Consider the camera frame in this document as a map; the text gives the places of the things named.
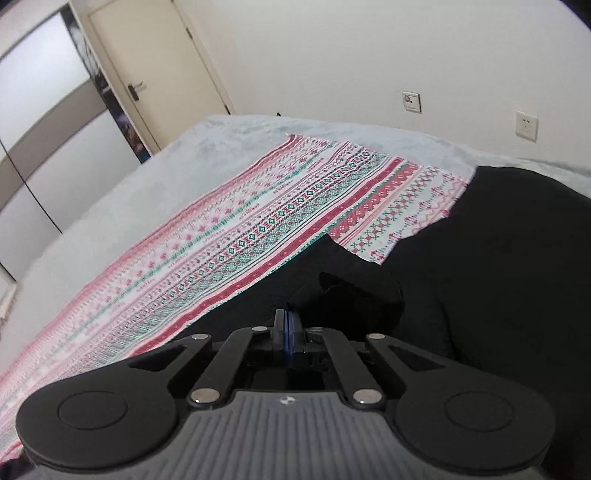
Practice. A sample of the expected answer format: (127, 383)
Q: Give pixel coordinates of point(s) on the white wall socket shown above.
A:
(527, 124)

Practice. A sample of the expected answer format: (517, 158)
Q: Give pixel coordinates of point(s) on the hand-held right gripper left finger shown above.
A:
(280, 339)

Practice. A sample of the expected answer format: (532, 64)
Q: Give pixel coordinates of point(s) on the red green patterned cloth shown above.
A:
(231, 240)

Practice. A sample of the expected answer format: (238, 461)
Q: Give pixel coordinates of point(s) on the light grey bed blanket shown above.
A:
(138, 184)

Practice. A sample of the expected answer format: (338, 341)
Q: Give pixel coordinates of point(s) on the dark wall poster strip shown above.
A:
(115, 110)

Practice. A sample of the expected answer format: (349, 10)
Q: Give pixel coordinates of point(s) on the grey white sliding wardrobe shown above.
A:
(46, 92)

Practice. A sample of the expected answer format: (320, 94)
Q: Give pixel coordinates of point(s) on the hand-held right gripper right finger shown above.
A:
(293, 339)

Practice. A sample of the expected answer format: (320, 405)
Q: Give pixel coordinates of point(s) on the white wall switch plate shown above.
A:
(411, 101)

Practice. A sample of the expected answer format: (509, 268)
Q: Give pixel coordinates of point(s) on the black pants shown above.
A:
(508, 277)

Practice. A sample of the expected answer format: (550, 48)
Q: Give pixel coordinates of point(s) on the cream door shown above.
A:
(152, 55)

